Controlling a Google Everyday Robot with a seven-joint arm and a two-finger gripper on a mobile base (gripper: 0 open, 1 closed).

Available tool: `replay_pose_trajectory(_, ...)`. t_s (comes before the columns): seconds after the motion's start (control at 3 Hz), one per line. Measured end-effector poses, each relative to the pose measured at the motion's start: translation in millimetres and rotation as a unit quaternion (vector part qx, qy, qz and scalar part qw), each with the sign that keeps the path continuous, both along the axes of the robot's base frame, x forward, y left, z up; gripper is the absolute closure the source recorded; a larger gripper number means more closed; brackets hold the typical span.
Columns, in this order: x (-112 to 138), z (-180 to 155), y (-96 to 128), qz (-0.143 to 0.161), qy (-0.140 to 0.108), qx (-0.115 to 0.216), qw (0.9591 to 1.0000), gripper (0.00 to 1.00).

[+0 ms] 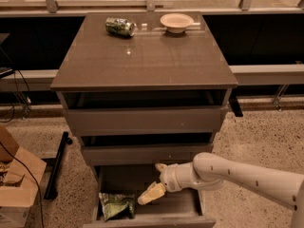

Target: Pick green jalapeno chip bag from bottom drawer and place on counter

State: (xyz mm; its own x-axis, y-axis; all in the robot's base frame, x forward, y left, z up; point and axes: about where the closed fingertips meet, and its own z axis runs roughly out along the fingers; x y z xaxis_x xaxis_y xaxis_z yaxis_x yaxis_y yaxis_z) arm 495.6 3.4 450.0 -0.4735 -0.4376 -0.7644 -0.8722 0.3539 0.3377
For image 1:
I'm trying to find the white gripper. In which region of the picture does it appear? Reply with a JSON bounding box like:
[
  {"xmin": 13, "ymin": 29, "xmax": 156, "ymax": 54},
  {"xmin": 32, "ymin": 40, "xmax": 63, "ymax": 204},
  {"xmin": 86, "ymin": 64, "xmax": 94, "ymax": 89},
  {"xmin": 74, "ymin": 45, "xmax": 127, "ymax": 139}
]
[{"xmin": 138, "ymin": 162, "xmax": 194, "ymax": 205}]

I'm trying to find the green jalapeno chip bag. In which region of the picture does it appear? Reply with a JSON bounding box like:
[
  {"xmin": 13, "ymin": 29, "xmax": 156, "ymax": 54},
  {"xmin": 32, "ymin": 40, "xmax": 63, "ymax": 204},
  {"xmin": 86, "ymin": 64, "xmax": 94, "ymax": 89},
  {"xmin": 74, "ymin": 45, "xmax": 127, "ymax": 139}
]
[{"xmin": 99, "ymin": 193, "xmax": 136, "ymax": 221}]

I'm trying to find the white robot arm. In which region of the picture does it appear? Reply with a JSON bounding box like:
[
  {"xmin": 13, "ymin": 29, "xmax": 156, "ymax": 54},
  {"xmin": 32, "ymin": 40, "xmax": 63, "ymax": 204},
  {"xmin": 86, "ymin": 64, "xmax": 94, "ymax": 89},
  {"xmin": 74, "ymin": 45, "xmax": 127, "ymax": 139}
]
[{"xmin": 138, "ymin": 152, "xmax": 304, "ymax": 228}]

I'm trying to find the bottom grey drawer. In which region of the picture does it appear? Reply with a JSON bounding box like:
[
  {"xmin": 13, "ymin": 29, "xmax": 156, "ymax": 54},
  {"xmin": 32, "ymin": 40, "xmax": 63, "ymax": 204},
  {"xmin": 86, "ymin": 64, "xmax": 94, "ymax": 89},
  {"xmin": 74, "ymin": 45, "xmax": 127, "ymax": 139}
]
[{"xmin": 83, "ymin": 164, "xmax": 216, "ymax": 228}]

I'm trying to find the grey drawer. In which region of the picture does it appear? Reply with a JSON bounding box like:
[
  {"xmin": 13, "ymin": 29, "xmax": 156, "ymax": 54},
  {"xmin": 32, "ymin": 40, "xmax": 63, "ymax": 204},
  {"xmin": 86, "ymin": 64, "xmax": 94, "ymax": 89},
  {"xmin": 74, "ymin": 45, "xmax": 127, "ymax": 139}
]
[
  {"xmin": 83, "ymin": 164, "xmax": 216, "ymax": 228},
  {"xmin": 82, "ymin": 143, "xmax": 214, "ymax": 166},
  {"xmin": 65, "ymin": 106, "xmax": 228, "ymax": 137}
]

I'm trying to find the middle grey drawer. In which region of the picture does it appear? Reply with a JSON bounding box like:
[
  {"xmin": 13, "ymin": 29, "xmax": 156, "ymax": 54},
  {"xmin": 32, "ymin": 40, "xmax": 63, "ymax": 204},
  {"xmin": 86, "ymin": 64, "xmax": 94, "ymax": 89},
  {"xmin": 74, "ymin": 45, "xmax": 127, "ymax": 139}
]
[{"xmin": 82, "ymin": 143, "xmax": 214, "ymax": 166}]

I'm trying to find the top grey drawer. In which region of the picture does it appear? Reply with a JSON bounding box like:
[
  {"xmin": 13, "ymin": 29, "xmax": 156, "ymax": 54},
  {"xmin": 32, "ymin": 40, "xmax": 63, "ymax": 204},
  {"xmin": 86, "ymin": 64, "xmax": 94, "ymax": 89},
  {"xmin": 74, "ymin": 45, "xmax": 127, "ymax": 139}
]
[{"xmin": 65, "ymin": 106, "xmax": 228, "ymax": 137}]

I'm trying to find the grey drawer cabinet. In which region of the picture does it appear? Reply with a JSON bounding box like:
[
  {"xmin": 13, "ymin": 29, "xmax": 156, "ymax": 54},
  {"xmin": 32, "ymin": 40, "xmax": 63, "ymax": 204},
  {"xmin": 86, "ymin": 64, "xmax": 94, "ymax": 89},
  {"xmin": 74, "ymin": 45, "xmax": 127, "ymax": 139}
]
[{"xmin": 49, "ymin": 11, "xmax": 238, "ymax": 228}]

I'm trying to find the black metal floor stand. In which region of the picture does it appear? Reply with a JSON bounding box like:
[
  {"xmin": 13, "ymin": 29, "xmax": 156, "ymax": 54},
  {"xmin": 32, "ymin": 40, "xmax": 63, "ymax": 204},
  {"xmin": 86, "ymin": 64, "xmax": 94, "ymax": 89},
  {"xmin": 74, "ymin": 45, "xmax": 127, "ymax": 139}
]
[{"xmin": 44, "ymin": 132, "xmax": 73, "ymax": 200}]

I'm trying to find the brown cardboard box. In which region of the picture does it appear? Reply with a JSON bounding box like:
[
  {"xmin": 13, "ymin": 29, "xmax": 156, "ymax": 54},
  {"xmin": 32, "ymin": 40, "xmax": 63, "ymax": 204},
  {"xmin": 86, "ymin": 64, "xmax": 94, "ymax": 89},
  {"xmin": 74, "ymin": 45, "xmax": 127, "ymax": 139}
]
[{"xmin": 0, "ymin": 126, "xmax": 47, "ymax": 228}]

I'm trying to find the beige paper bowl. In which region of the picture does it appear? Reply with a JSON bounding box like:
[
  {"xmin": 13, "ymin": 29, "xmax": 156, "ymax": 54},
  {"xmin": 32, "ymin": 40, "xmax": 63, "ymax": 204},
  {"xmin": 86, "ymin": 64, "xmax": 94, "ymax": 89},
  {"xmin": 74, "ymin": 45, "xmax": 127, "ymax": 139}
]
[{"xmin": 161, "ymin": 13, "xmax": 194, "ymax": 33}]

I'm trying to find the green soda can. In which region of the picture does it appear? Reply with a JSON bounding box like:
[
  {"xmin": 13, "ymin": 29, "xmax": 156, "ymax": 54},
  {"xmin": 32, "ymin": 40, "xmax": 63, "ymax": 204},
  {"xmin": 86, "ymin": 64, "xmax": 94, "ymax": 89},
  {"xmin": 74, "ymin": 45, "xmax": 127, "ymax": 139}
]
[{"xmin": 105, "ymin": 17, "xmax": 136, "ymax": 37}]

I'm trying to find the grey window ledge rail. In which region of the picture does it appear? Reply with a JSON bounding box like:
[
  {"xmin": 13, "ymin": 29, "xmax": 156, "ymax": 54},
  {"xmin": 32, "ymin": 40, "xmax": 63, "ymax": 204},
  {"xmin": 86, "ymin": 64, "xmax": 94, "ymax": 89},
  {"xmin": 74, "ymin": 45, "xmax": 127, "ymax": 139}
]
[{"xmin": 0, "ymin": 64, "xmax": 304, "ymax": 92}]

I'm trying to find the black cable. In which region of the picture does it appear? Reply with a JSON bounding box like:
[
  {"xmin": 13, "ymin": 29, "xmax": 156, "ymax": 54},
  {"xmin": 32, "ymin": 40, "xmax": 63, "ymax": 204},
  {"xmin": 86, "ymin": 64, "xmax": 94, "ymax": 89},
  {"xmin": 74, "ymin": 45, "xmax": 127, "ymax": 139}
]
[{"xmin": 0, "ymin": 141, "xmax": 46, "ymax": 228}]

